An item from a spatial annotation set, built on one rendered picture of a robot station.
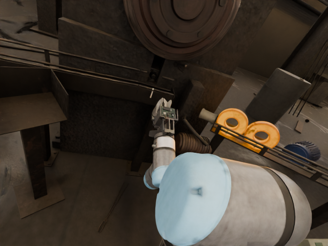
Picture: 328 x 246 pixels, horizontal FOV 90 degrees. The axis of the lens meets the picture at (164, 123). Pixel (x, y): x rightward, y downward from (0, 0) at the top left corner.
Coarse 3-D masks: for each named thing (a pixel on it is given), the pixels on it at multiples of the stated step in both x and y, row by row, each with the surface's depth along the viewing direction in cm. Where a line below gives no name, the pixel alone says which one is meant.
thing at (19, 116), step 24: (0, 72) 58; (24, 72) 62; (48, 72) 68; (0, 96) 62; (24, 96) 67; (48, 96) 71; (0, 120) 56; (24, 120) 58; (48, 120) 61; (24, 144) 67; (24, 192) 92; (48, 192) 96; (24, 216) 84
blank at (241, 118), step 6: (228, 108) 89; (234, 108) 87; (222, 114) 89; (228, 114) 87; (234, 114) 86; (240, 114) 85; (222, 120) 90; (240, 120) 86; (246, 120) 84; (228, 126) 92; (240, 126) 87; (246, 126) 86; (222, 132) 93; (240, 132) 88
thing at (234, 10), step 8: (128, 0) 63; (240, 0) 67; (128, 8) 65; (232, 8) 68; (128, 16) 66; (232, 16) 70; (136, 24) 68; (136, 32) 70; (224, 32) 74; (144, 40) 72; (216, 40) 75; (152, 48) 75; (208, 48) 77; (160, 56) 77; (168, 56) 77; (176, 56) 78; (184, 56) 78; (192, 56) 79
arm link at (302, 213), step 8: (280, 176) 23; (288, 184) 22; (296, 184) 24; (296, 192) 22; (296, 200) 21; (304, 200) 22; (296, 208) 21; (304, 208) 21; (296, 216) 20; (304, 216) 21; (296, 224) 20; (304, 224) 20; (296, 232) 20; (304, 232) 21; (288, 240) 25; (296, 240) 21
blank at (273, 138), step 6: (252, 126) 84; (258, 126) 83; (264, 126) 82; (270, 126) 80; (246, 132) 87; (252, 132) 85; (270, 132) 82; (276, 132) 80; (252, 138) 87; (270, 138) 83; (276, 138) 81; (258, 144) 87; (270, 144) 84; (276, 144) 83
